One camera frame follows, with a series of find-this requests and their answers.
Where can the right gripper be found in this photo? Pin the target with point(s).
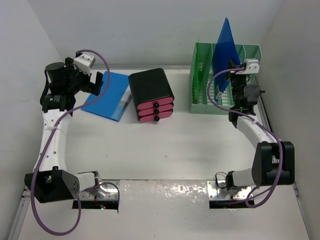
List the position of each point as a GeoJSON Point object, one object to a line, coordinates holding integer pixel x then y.
{"type": "Point", "coordinates": [233, 65]}

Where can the pink drawer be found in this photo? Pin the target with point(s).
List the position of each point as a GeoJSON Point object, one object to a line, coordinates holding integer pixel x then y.
{"type": "Point", "coordinates": [155, 117]}
{"type": "Point", "coordinates": [159, 102]}
{"type": "Point", "coordinates": [153, 111]}

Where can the blue plastic folder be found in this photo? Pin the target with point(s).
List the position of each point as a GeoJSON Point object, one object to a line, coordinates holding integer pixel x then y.
{"type": "Point", "coordinates": [224, 51]}

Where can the white front cover board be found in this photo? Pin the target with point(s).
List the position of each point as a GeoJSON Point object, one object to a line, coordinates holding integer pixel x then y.
{"type": "Point", "coordinates": [177, 210]}

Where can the green file rack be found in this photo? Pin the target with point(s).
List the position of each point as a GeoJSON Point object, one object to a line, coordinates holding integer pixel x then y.
{"type": "Point", "coordinates": [245, 51]}

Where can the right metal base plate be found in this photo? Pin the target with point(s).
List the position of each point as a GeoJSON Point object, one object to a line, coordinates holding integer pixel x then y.
{"type": "Point", "coordinates": [217, 191]}

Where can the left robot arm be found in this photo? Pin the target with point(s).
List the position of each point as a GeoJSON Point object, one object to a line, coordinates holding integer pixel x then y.
{"type": "Point", "coordinates": [50, 181]}

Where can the black drawer cabinet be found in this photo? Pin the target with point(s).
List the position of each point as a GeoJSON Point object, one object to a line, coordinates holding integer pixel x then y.
{"type": "Point", "coordinates": [149, 85]}

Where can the pink top drawer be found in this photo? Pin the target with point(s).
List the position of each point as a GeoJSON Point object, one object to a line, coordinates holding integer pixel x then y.
{"type": "Point", "coordinates": [159, 102]}

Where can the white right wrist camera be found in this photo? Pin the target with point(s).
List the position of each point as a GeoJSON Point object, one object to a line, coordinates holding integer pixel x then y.
{"type": "Point", "coordinates": [251, 66]}

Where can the green plastic folder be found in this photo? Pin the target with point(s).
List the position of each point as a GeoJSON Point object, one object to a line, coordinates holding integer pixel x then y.
{"type": "Point", "coordinates": [201, 71]}

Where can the pink bottom drawer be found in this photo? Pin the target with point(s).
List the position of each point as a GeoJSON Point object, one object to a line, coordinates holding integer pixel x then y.
{"type": "Point", "coordinates": [155, 117]}

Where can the metal base plate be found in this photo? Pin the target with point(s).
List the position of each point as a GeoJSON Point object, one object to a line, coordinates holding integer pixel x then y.
{"type": "Point", "coordinates": [104, 190]}
{"type": "Point", "coordinates": [217, 191]}

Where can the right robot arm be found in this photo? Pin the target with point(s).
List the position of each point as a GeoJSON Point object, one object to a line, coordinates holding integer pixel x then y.
{"type": "Point", "coordinates": [274, 160]}

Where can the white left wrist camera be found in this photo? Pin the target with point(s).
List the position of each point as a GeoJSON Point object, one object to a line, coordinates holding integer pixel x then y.
{"type": "Point", "coordinates": [84, 63]}

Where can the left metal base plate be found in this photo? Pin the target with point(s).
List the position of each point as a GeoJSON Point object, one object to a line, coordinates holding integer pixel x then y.
{"type": "Point", "coordinates": [104, 190]}

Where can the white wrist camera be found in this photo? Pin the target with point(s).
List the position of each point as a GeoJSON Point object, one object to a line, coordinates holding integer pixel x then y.
{"type": "Point", "coordinates": [84, 63]}
{"type": "Point", "coordinates": [251, 66]}

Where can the light blue notebook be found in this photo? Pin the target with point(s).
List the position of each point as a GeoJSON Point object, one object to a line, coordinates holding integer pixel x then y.
{"type": "Point", "coordinates": [114, 102]}

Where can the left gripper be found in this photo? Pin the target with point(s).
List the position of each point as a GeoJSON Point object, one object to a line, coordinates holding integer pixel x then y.
{"type": "Point", "coordinates": [71, 70]}

